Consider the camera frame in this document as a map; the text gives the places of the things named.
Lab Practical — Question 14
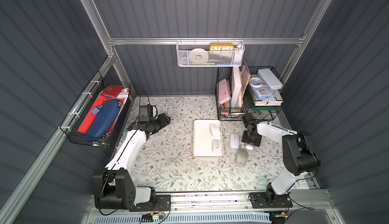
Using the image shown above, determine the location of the small green circuit board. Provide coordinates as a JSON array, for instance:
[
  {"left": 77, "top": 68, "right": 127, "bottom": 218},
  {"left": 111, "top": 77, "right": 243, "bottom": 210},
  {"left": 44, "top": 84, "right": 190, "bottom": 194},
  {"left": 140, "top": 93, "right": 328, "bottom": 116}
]
[{"left": 139, "top": 212, "right": 166, "bottom": 224}]

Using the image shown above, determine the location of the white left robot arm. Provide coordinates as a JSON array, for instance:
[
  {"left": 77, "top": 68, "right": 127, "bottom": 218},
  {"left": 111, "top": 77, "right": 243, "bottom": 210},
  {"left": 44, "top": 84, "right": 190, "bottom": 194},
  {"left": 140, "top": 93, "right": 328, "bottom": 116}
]
[{"left": 93, "top": 113, "right": 171, "bottom": 211}]

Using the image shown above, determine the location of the black wire wall basket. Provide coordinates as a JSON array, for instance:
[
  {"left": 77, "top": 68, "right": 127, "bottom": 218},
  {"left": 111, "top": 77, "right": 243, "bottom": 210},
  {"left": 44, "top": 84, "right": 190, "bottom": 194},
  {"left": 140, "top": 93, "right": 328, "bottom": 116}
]
[{"left": 60, "top": 73, "right": 131, "bottom": 148}]

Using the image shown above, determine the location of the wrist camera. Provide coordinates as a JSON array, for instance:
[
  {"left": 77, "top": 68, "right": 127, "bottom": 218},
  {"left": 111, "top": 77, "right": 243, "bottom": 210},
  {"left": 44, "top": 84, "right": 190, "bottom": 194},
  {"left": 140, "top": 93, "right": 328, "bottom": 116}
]
[
  {"left": 242, "top": 113, "right": 258, "bottom": 132},
  {"left": 138, "top": 104, "right": 158, "bottom": 122}
]

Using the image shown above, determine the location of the blue zip pouch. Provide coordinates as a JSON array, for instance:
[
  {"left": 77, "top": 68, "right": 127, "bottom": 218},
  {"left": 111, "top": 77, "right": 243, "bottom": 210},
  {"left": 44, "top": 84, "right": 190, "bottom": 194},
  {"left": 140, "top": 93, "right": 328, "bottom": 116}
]
[{"left": 85, "top": 100, "right": 121, "bottom": 142}]

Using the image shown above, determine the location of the white tape roll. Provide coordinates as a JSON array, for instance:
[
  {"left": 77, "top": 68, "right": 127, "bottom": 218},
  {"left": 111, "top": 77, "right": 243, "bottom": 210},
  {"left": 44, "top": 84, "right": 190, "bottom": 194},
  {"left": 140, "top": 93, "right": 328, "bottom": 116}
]
[{"left": 188, "top": 48, "right": 209, "bottom": 64}]

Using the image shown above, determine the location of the blue packaged item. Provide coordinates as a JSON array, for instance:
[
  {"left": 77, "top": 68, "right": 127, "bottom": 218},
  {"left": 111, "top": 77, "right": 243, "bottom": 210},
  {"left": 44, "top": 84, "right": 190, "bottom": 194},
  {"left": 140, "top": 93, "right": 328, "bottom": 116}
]
[{"left": 252, "top": 86, "right": 275, "bottom": 101}]

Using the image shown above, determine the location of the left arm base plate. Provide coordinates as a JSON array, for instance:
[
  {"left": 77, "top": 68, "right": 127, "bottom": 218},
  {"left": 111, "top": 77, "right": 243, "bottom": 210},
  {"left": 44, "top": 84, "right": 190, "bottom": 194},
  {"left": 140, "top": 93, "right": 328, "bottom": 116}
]
[{"left": 129, "top": 195, "right": 171, "bottom": 212}]

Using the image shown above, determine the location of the pink pencil case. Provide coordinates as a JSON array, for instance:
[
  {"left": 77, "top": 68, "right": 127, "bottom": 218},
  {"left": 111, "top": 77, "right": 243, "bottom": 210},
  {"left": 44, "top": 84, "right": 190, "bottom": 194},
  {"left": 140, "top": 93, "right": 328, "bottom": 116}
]
[{"left": 218, "top": 79, "right": 231, "bottom": 105}]

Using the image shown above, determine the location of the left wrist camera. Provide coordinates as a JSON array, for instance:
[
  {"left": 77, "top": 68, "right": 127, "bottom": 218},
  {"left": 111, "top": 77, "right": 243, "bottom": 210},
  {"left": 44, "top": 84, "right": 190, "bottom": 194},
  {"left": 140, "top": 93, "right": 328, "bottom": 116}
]
[{"left": 138, "top": 104, "right": 158, "bottom": 122}]

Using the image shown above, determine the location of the white mouse with logo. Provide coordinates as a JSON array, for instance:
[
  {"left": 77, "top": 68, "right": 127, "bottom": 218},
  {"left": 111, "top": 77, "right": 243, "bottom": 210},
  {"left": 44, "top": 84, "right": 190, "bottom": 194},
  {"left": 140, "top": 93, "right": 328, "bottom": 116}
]
[{"left": 212, "top": 139, "right": 223, "bottom": 155}]

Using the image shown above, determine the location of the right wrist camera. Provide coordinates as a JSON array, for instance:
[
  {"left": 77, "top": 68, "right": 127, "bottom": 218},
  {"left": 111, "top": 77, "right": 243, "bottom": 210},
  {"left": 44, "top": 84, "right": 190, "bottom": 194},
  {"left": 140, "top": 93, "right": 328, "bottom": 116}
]
[{"left": 242, "top": 113, "right": 258, "bottom": 132}]

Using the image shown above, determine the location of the white pencil case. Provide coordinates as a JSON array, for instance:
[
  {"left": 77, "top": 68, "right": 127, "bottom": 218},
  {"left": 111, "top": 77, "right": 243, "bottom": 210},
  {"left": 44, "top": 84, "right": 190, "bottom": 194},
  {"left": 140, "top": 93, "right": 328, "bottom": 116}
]
[{"left": 257, "top": 68, "right": 283, "bottom": 90}]

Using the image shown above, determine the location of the silver grey mouse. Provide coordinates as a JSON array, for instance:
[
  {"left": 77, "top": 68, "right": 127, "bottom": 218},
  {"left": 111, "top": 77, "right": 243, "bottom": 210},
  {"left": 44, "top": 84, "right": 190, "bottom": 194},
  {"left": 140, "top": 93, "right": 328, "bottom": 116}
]
[{"left": 245, "top": 143, "right": 255, "bottom": 151}]

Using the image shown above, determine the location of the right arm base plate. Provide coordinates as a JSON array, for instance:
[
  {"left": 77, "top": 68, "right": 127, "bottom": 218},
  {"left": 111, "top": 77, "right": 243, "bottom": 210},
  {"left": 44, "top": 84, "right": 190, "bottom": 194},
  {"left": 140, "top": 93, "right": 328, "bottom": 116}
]
[{"left": 248, "top": 192, "right": 293, "bottom": 209}]

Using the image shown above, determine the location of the black wire desk organizer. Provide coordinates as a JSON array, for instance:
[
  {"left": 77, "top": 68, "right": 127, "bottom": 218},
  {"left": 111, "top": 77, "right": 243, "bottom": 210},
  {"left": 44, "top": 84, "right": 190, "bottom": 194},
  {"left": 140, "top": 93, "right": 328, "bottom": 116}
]
[{"left": 215, "top": 66, "right": 284, "bottom": 121}]

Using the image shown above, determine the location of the yellow clock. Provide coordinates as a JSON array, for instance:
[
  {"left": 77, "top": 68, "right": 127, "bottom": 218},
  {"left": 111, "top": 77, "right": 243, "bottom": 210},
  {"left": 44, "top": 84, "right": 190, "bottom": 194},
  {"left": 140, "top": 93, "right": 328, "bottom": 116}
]
[{"left": 209, "top": 42, "right": 235, "bottom": 51}]

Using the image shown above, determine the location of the clear tape roll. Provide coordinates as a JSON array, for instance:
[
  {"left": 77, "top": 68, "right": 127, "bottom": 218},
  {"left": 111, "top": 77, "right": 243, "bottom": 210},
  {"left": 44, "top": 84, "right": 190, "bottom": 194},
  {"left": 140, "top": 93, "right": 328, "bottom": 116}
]
[{"left": 249, "top": 76, "right": 264, "bottom": 87}]

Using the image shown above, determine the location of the white storage tray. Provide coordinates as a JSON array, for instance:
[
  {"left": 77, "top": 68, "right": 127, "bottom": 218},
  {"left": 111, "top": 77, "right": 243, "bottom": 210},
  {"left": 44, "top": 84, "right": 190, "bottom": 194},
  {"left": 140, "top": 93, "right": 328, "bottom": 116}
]
[{"left": 192, "top": 119, "right": 224, "bottom": 159}]

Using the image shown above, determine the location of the white wire hanging basket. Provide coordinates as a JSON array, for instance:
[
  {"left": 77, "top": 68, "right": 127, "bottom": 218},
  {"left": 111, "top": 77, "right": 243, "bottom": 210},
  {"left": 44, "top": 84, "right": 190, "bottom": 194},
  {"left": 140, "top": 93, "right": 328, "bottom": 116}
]
[{"left": 176, "top": 40, "right": 246, "bottom": 68}]

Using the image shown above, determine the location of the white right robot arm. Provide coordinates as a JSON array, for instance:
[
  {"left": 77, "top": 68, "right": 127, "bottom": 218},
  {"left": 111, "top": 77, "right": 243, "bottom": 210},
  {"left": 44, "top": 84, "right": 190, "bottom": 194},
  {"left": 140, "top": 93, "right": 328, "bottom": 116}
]
[{"left": 243, "top": 114, "right": 321, "bottom": 206}]

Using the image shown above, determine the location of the white upright box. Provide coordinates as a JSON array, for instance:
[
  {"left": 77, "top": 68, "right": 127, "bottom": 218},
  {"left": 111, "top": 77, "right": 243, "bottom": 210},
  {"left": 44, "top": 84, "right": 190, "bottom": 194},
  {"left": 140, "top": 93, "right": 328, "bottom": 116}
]
[{"left": 231, "top": 67, "right": 242, "bottom": 108}]

